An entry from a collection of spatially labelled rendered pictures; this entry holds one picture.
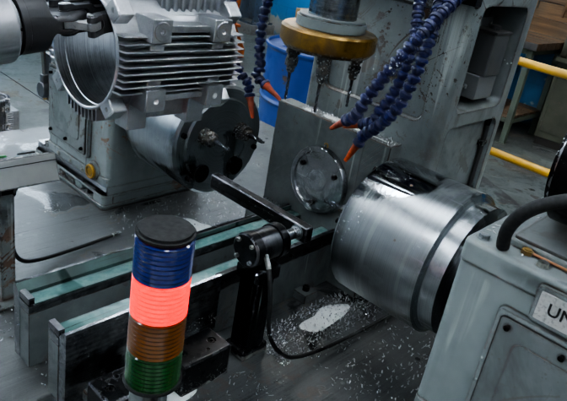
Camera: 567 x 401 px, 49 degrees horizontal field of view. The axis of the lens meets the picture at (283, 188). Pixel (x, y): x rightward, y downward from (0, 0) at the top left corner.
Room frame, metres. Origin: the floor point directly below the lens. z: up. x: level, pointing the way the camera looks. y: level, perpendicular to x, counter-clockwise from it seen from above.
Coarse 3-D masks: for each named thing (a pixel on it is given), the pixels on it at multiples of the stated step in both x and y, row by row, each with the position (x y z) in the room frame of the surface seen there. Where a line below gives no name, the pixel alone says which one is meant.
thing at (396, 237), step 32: (384, 192) 0.91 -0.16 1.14; (416, 192) 0.90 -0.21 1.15; (448, 192) 0.90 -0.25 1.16; (480, 192) 0.92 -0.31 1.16; (352, 224) 0.90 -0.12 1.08; (384, 224) 0.87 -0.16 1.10; (416, 224) 0.85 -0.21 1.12; (448, 224) 0.84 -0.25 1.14; (480, 224) 0.86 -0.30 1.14; (352, 256) 0.88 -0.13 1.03; (384, 256) 0.85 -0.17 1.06; (416, 256) 0.82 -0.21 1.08; (448, 256) 0.81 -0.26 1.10; (352, 288) 0.91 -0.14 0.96; (384, 288) 0.84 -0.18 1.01; (416, 288) 0.81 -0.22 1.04; (448, 288) 0.83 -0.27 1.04; (416, 320) 0.83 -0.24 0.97
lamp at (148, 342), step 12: (132, 324) 0.51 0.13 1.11; (144, 324) 0.51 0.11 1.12; (180, 324) 0.52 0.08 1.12; (132, 336) 0.51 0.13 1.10; (144, 336) 0.51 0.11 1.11; (156, 336) 0.51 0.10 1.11; (168, 336) 0.51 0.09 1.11; (180, 336) 0.52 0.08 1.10; (132, 348) 0.51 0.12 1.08; (144, 348) 0.51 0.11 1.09; (156, 348) 0.51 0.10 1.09; (168, 348) 0.51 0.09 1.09; (180, 348) 0.53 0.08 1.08; (156, 360) 0.51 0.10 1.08
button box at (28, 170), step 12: (24, 156) 0.94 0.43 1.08; (36, 156) 0.95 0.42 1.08; (48, 156) 0.97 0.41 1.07; (0, 168) 0.90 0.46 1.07; (12, 168) 0.92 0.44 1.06; (24, 168) 0.93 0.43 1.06; (36, 168) 0.95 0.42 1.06; (48, 168) 0.96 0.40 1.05; (0, 180) 0.90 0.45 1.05; (12, 180) 0.91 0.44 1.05; (24, 180) 0.92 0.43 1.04; (36, 180) 0.94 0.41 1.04; (48, 180) 0.95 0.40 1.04
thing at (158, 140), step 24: (240, 96) 1.31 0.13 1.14; (168, 120) 1.21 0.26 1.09; (216, 120) 1.26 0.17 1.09; (240, 120) 1.31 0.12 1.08; (144, 144) 1.25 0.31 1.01; (168, 144) 1.19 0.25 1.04; (192, 144) 1.21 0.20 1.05; (240, 144) 1.32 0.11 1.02; (168, 168) 1.21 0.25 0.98; (192, 168) 1.22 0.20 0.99; (216, 168) 1.27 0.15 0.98; (240, 168) 1.32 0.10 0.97
